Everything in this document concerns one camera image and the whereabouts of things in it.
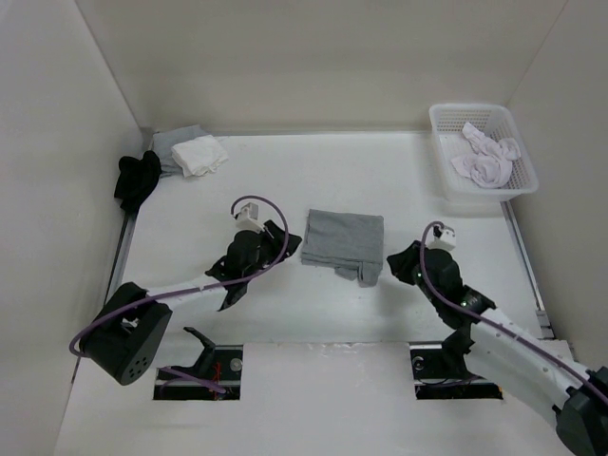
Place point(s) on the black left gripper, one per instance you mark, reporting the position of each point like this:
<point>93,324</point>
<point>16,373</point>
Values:
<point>275,238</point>

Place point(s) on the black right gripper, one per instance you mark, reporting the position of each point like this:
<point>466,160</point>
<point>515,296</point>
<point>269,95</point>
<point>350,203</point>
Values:
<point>401,262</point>

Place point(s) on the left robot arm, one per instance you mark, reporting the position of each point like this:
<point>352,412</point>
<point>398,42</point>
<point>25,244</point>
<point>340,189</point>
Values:
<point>125,336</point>

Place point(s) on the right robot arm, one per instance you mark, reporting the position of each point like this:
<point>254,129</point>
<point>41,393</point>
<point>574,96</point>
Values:
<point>570,397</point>

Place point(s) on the folded white tank top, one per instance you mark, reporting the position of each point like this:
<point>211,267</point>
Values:
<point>200,156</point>

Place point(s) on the pale pink tank top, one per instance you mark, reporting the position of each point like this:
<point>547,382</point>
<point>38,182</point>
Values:
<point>490,163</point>

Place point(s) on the folded light grey tank top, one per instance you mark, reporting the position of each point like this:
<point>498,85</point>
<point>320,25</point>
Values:
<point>162,143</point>

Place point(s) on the black tank top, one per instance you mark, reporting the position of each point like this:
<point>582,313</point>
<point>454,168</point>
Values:
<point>137,180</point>

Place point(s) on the white plastic basket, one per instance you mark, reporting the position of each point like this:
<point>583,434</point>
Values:
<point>496,122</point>

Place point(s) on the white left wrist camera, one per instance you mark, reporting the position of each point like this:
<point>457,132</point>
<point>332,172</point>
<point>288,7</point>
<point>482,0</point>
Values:
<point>247,218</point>

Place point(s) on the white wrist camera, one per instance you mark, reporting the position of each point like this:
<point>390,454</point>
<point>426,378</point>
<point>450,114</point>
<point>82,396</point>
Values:
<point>247,218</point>
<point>443,238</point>

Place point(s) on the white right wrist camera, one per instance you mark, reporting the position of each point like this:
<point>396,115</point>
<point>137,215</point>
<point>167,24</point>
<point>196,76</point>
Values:
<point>443,238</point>

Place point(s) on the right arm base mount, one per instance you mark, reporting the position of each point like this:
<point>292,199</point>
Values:
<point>437,379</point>

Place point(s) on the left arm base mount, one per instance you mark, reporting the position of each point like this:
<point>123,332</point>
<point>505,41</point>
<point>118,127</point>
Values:
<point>218,369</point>

